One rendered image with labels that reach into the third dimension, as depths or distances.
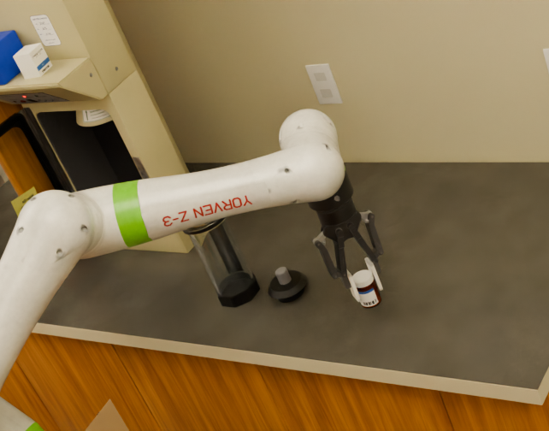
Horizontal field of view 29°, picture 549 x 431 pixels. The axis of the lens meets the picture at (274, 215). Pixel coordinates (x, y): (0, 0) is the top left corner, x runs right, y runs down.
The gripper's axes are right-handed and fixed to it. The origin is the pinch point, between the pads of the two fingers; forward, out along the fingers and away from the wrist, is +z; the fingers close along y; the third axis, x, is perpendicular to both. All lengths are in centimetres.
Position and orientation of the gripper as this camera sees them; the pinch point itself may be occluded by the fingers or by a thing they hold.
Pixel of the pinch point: (363, 280)
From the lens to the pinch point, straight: 219.6
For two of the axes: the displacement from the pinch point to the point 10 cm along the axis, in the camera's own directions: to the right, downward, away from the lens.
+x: 3.2, 3.9, -8.6
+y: -8.8, 4.5, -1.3
